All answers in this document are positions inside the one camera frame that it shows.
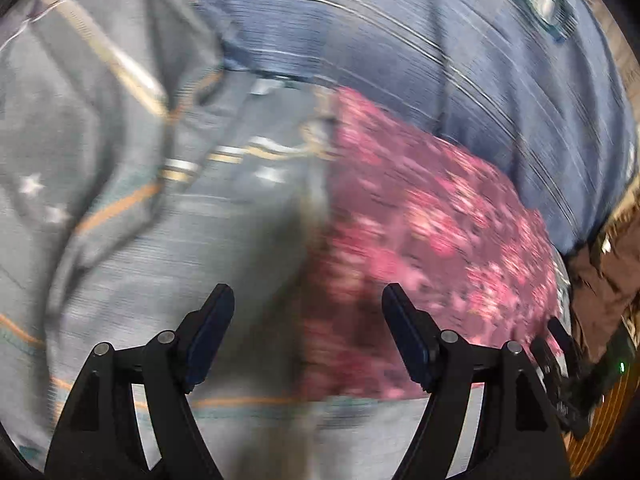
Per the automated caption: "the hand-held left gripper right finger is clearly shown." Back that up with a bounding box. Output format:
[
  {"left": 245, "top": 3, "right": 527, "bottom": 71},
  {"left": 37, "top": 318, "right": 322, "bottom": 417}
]
[{"left": 381, "top": 283, "right": 572, "bottom": 480}]

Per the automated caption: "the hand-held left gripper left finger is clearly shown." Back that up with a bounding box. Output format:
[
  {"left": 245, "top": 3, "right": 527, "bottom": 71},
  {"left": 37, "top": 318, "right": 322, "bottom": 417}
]
[{"left": 44, "top": 283, "right": 236, "bottom": 480}]

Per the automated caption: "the pink floral garment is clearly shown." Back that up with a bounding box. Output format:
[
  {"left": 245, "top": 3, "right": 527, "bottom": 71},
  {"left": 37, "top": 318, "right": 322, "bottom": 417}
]
[{"left": 300, "top": 87, "right": 569, "bottom": 403}]

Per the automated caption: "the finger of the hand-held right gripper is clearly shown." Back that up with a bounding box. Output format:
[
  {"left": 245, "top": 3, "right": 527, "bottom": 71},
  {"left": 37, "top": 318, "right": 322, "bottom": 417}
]
[
  {"left": 531, "top": 338, "right": 592, "bottom": 440},
  {"left": 547, "top": 316, "right": 583, "bottom": 378}
]

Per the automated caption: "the blue striped pillow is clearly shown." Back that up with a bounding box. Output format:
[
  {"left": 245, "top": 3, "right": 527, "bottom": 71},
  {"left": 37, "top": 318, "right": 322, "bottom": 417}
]
[{"left": 165, "top": 0, "right": 640, "bottom": 257}]

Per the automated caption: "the brown floral cloth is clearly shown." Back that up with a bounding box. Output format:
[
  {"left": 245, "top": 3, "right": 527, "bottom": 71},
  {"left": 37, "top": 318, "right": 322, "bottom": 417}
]
[{"left": 570, "top": 200, "right": 640, "bottom": 367}]

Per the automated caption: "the orange striped mat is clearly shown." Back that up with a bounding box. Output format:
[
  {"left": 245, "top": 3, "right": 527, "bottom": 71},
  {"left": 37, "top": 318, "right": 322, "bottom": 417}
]
[{"left": 564, "top": 372, "right": 640, "bottom": 478}]

